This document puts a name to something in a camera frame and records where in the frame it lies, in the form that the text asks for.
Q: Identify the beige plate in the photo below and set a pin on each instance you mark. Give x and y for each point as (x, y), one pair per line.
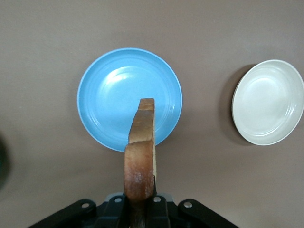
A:
(268, 102)

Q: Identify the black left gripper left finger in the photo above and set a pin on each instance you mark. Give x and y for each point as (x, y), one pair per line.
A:
(109, 213)

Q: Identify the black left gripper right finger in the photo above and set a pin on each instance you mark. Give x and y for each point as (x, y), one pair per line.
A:
(159, 213)

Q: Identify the brown bread slice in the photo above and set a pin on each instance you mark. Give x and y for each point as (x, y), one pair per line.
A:
(141, 142)

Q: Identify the blue plate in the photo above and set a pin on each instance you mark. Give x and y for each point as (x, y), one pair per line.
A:
(107, 95)

